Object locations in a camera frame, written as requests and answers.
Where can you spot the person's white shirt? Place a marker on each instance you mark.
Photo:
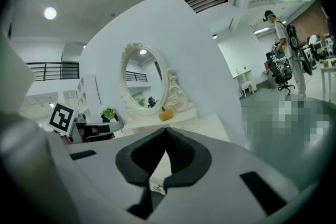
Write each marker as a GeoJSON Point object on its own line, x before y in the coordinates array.
{"type": "Point", "coordinates": [13, 73]}

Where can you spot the white flower bouquet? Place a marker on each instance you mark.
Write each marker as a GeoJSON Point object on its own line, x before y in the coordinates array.
{"type": "Point", "coordinates": [108, 113]}

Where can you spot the white ornate oval mirror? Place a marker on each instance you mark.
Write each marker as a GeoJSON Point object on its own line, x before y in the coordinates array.
{"type": "Point", "coordinates": [143, 78]}

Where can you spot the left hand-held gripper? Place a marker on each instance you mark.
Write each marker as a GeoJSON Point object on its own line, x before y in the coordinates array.
{"type": "Point", "coordinates": [61, 119]}

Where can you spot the black metal railing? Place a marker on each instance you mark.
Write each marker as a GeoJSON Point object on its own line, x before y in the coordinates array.
{"type": "Point", "coordinates": [52, 70]}

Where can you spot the black swivel chair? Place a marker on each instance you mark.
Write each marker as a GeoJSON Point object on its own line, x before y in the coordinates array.
{"type": "Point", "coordinates": [279, 73]}

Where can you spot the white shelf cabinet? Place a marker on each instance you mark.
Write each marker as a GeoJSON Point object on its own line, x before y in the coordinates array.
{"type": "Point", "coordinates": [83, 97]}

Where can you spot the small white side table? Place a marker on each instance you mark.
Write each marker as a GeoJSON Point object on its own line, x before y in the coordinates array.
{"type": "Point", "coordinates": [244, 82]}

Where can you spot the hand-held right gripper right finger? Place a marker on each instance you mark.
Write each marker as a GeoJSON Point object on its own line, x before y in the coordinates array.
{"type": "Point", "coordinates": [223, 178]}

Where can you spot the round ceiling light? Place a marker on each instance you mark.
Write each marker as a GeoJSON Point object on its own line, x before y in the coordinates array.
{"type": "Point", "coordinates": [50, 13]}

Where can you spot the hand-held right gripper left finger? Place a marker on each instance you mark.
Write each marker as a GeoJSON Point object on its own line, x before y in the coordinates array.
{"type": "Point", "coordinates": [105, 178]}

